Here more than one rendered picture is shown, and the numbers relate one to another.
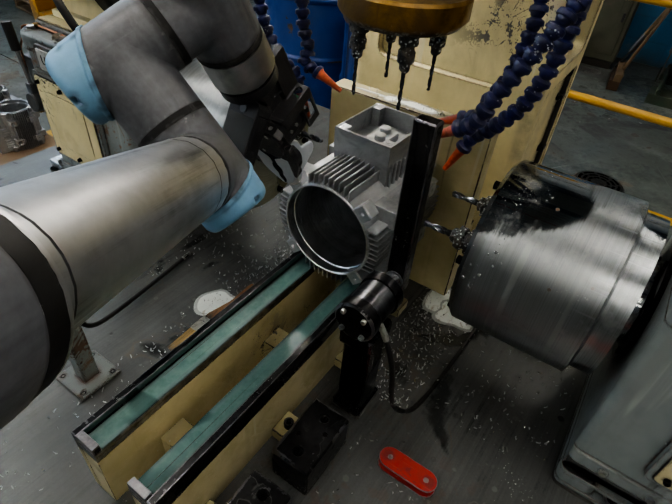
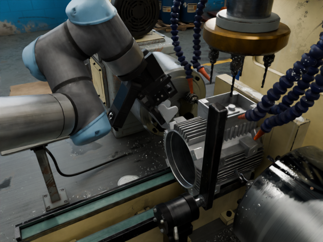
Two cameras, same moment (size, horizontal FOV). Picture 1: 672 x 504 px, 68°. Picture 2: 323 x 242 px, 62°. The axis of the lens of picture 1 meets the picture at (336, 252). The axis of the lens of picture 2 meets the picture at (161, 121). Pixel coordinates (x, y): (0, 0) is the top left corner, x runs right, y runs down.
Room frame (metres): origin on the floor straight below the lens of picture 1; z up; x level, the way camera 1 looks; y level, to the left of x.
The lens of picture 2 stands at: (0.12, -0.21, 1.48)
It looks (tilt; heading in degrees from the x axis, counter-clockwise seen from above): 34 degrees down; 30
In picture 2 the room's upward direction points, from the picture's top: straight up
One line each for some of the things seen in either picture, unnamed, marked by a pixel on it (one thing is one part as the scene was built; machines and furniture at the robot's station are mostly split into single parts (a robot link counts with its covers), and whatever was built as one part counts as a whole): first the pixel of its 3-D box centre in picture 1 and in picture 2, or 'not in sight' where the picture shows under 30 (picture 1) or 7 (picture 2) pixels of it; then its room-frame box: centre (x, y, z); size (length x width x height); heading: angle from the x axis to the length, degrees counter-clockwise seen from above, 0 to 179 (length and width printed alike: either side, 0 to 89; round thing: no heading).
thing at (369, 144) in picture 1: (380, 144); (227, 115); (0.72, -0.06, 1.11); 0.12 x 0.11 x 0.07; 147
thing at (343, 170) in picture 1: (360, 203); (210, 148); (0.68, -0.03, 1.01); 0.20 x 0.19 x 0.19; 147
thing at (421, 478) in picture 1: (406, 471); not in sight; (0.34, -0.13, 0.81); 0.09 x 0.03 x 0.02; 59
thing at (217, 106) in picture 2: (409, 213); (210, 162); (0.51, -0.09, 1.12); 0.04 x 0.03 x 0.26; 149
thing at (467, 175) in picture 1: (405, 183); (254, 142); (0.83, -0.12, 0.97); 0.30 x 0.11 x 0.34; 59
